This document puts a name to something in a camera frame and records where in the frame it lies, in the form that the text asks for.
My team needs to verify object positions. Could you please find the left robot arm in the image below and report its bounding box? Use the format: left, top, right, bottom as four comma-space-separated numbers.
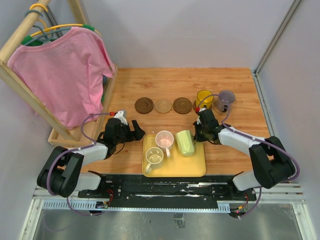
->
36, 117, 146, 198

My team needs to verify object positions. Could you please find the yellow translucent cup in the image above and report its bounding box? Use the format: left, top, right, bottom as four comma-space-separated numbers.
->
195, 90, 214, 109

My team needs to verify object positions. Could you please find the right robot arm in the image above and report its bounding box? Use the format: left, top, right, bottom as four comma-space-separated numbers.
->
193, 107, 300, 200

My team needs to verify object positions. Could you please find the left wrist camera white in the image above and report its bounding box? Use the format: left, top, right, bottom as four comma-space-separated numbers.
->
113, 109, 128, 125

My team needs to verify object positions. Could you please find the large brown wooden coaster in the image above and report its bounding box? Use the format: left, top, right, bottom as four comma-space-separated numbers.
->
134, 97, 154, 114

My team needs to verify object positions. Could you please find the yellow hanger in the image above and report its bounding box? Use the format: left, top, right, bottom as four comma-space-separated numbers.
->
29, 3, 102, 37

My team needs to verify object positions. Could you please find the woven rattan coaster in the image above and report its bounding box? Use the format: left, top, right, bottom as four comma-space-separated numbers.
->
154, 99, 172, 114
213, 104, 232, 115

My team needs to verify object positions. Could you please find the purple translucent cup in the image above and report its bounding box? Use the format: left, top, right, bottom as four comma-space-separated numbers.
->
215, 90, 236, 106

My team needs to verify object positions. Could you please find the cream cup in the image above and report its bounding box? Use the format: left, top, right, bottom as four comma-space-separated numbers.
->
145, 147, 164, 174

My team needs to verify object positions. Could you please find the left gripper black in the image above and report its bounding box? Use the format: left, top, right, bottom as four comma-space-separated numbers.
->
114, 119, 146, 145

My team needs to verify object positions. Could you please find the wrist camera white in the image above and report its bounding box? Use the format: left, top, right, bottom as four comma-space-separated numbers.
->
113, 109, 128, 125
195, 107, 207, 125

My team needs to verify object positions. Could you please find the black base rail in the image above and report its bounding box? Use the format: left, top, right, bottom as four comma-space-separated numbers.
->
68, 171, 257, 210

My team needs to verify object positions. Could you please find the yellow plastic tray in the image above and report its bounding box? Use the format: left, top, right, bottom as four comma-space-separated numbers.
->
142, 134, 206, 178

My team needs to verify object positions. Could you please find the wooden clothes rack frame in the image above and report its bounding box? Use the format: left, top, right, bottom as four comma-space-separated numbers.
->
0, 0, 119, 147

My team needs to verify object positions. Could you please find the white cup green handle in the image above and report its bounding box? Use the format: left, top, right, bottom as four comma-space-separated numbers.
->
175, 130, 198, 157

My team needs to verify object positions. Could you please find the grey hanger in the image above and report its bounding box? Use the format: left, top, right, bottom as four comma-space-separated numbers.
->
20, 10, 71, 46

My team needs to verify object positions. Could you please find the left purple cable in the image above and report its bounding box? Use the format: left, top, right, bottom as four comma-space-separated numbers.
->
47, 111, 116, 217

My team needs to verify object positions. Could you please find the aluminium frame post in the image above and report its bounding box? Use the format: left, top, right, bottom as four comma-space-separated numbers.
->
253, 0, 305, 75

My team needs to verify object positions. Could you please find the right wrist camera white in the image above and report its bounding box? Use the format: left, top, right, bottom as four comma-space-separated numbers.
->
195, 107, 207, 125

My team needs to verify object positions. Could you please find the pink cup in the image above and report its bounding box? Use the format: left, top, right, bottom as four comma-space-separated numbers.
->
155, 130, 175, 158

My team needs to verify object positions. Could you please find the green garment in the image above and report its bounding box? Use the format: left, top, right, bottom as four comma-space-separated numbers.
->
20, 23, 101, 46

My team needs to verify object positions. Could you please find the pink t-shirt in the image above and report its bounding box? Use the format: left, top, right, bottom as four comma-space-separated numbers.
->
7, 26, 115, 130

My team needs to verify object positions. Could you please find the grey cable duct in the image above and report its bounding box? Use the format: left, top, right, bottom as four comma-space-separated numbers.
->
42, 201, 231, 213

